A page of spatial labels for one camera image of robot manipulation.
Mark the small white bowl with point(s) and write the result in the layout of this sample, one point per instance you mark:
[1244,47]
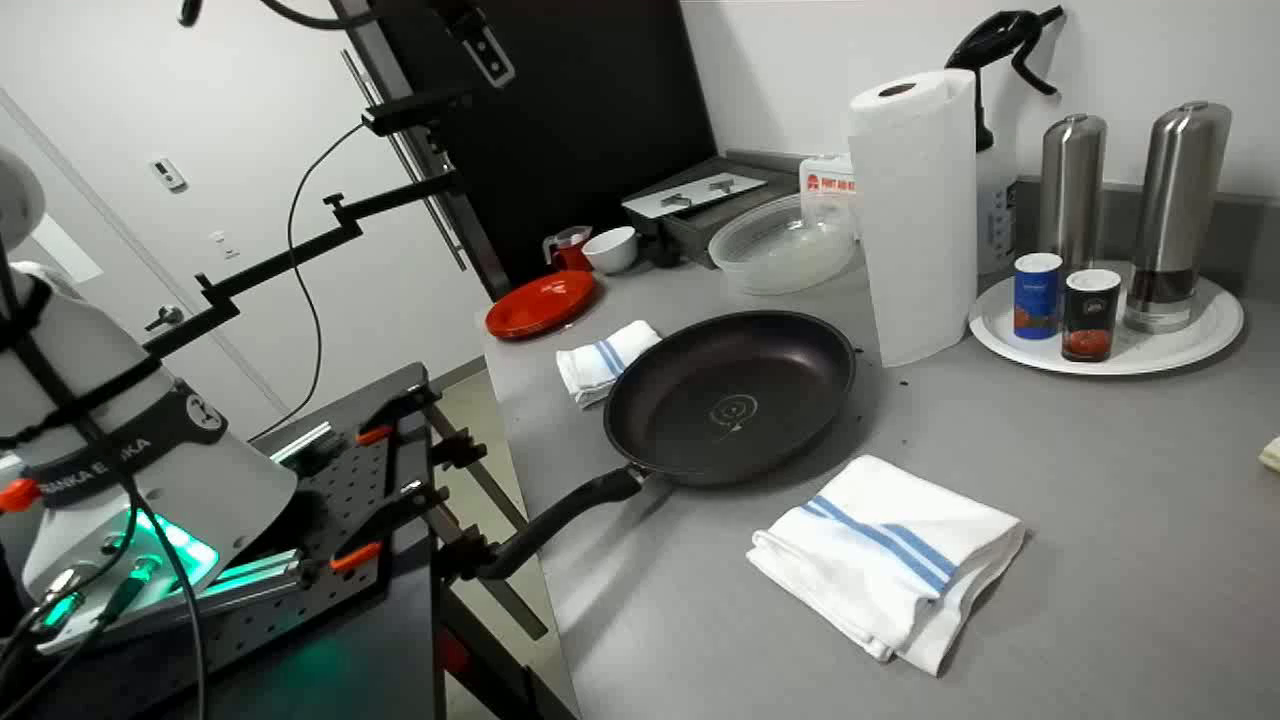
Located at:
[613,251]

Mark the blue spice jar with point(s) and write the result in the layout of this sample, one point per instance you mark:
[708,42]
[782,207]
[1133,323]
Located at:
[1038,292]

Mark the small white blue towel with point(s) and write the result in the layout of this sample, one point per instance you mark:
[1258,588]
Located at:
[598,365]

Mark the red plate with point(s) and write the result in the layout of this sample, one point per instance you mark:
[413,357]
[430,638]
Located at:
[541,306]

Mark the black frying pan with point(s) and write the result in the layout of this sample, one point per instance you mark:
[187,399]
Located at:
[708,404]

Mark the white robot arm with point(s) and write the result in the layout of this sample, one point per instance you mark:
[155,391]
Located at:
[139,477]

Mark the white paper towel roll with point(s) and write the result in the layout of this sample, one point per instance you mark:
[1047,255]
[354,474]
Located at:
[913,165]

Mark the black perforated robot table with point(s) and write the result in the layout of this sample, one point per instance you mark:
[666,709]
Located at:
[164,624]

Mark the short steel grinder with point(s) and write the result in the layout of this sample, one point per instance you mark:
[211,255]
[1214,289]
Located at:
[1070,185]

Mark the white blue striped towel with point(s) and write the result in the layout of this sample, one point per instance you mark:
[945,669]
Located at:
[890,562]

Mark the tall steel grinder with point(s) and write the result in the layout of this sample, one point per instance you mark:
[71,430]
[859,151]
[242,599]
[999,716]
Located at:
[1185,152]

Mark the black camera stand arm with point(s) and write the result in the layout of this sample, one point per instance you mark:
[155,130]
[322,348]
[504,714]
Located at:
[422,108]

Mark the clear plastic bowl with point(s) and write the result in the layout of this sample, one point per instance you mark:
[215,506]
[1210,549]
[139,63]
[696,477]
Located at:
[782,246]

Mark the white round tray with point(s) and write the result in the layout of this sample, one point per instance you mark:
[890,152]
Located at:
[1218,323]

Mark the red spice jar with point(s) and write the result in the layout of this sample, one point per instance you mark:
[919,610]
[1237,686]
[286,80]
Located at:
[1089,314]

